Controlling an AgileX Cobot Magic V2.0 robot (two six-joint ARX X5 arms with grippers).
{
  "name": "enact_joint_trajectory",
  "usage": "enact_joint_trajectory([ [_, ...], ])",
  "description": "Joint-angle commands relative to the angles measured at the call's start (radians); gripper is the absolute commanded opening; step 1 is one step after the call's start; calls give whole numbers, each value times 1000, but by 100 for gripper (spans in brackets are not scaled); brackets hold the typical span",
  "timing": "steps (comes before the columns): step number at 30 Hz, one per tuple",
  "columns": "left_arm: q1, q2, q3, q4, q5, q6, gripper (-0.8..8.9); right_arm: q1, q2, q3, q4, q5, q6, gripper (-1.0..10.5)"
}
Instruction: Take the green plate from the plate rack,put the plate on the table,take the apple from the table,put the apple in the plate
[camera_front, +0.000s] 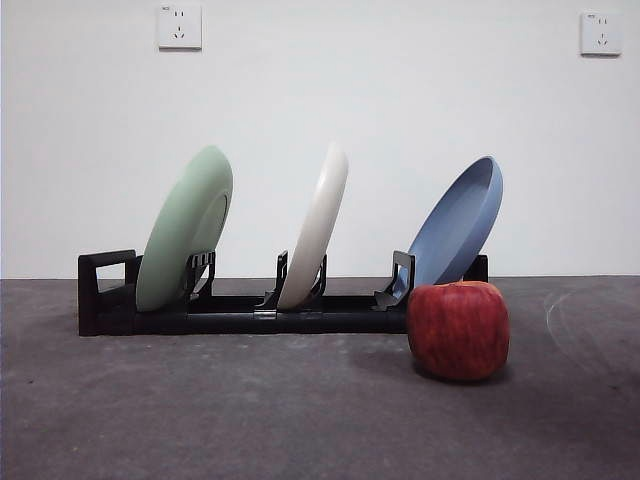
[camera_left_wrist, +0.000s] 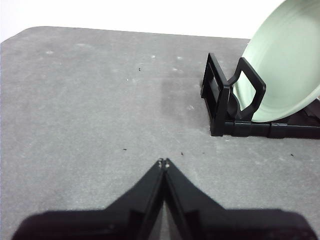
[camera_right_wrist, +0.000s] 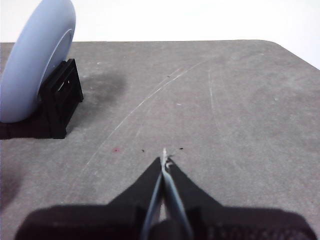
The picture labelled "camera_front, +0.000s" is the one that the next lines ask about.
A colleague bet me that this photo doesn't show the red apple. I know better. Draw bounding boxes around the red apple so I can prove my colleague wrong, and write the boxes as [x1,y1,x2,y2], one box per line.
[405,280,511,383]

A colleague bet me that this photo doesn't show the blue round plate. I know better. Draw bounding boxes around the blue round plate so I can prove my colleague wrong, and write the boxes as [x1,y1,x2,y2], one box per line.
[405,155,504,301]

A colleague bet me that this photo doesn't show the green round plate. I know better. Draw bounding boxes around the green round plate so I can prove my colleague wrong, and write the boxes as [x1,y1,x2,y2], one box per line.
[135,144,234,313]

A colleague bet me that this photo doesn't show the white round plate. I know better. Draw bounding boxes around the white round plate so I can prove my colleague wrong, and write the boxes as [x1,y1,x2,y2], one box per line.
[277,142,350,310]

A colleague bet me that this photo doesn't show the black plate rack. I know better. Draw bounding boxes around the black plate rack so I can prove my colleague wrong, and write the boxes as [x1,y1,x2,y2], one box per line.
[77,248,490,337]

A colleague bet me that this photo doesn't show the white wall socket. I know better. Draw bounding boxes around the white wall socket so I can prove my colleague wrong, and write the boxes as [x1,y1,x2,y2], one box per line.
[579,11,625,57]
[158,4,204,51]

